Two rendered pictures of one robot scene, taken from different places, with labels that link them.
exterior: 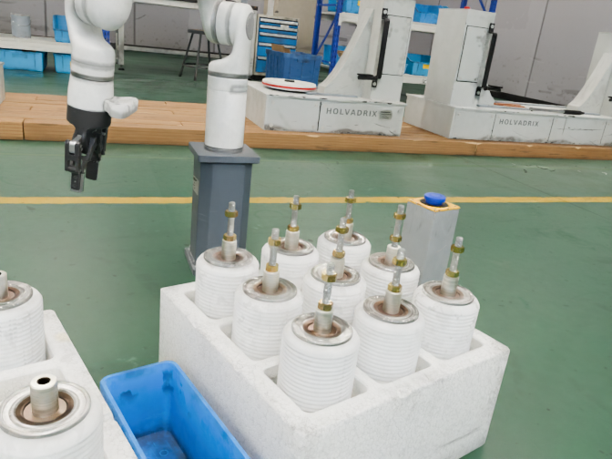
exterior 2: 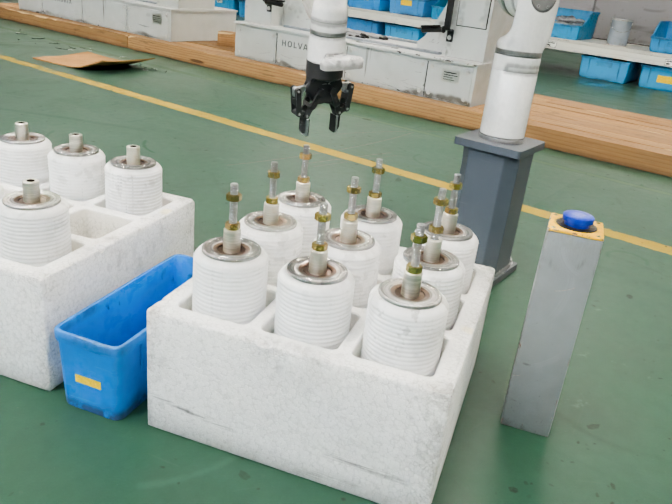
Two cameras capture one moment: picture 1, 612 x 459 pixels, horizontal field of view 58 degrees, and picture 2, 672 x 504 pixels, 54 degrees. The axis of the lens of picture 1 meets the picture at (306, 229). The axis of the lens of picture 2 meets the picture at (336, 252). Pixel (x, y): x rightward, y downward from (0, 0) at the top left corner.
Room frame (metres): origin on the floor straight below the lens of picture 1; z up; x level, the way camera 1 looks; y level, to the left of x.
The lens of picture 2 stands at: (0.27, -0.75, 0.60)
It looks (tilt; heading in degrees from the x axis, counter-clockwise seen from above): 23 degrees down; 56
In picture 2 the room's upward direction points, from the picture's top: 6 degrees clockwise
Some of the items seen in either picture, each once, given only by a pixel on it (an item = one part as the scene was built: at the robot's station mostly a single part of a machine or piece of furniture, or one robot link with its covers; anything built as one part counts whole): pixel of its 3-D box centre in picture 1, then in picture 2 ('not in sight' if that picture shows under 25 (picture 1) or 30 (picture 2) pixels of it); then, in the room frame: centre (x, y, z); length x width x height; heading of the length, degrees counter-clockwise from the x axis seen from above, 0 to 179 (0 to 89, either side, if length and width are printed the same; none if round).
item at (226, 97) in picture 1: (225, 113); (509, 97); (1.31, 0.22, 0.39); 0.09 x 0.09 x 0.17; 22
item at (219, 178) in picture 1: (219, 208); (487, 206); (1.31, 0.22, 0.15); 0.15 x 0.15 x 0.30; 22
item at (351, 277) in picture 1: (335, 275); (347, 239); (0.76, -0.05, 0.25); 0.08 x 0.08 x 0.01
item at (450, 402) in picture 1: (322, 366); (336, 340); (0.76, -0.05, 0.09); 0.39 x 0.39 x 0.18; 39
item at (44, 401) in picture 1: (45, 396); (31, 191); (0.40, 0.21, 0.26); 0.02 x 0.02 x 0.03
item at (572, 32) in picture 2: not in sight; (566, 23); (4.83, 3.05, 0.36); 0.50 x 0.38 x 0.21; 24
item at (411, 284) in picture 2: (449, 285); (411, 284); (0.74, -0.22, 0.26); 0.02 x 0.02 x 0.03
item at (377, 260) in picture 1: (391, 262); (430, 258); (0.84, -0.14, 0.25); 0.08 x 0.08 x 0.01
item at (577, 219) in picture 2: (434, 199); (577, 221); (1.00, -0.23, 0.32); 0.04 x 0.04 x 0.02
